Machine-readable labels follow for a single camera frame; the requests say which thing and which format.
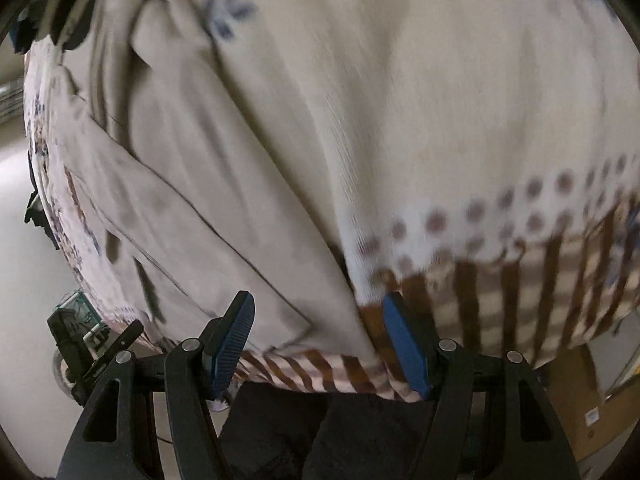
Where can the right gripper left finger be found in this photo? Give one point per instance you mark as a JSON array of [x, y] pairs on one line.
[[115, 436]]

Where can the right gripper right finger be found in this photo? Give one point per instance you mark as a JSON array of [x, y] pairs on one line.
[[492, 418]]

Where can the beige fleece garment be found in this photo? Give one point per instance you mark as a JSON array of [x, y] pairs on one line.
[[192, 207]]

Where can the cardboard box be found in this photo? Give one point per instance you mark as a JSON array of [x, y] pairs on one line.
[[589, 419]]

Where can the floral fleece blanket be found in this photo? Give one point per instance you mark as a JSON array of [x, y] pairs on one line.
[[479, 156]]

